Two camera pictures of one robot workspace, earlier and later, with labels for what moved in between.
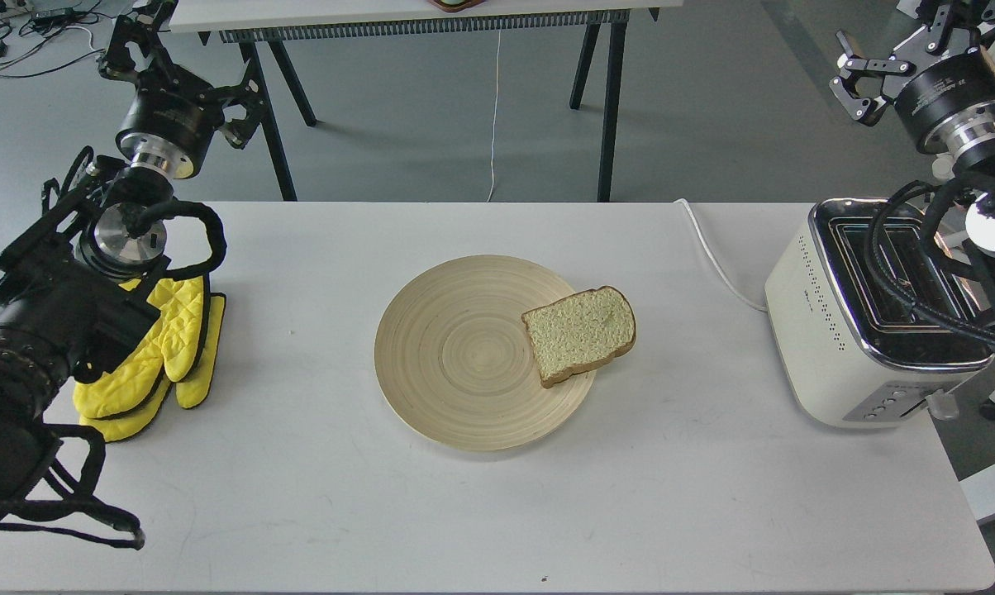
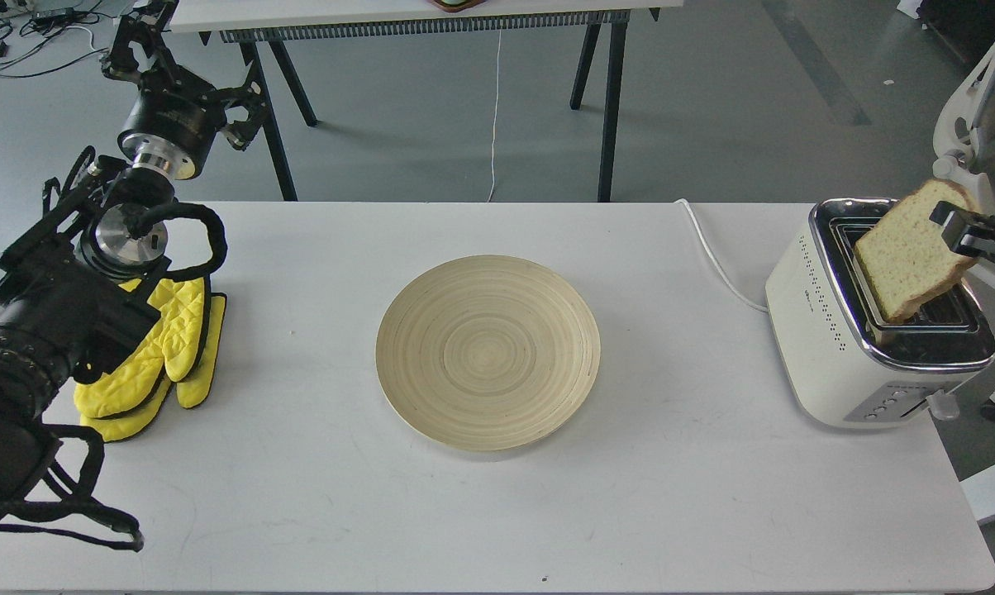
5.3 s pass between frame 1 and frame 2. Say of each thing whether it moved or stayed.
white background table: stayed
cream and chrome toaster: stayed
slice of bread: moved
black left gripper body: stayed
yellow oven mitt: stayed
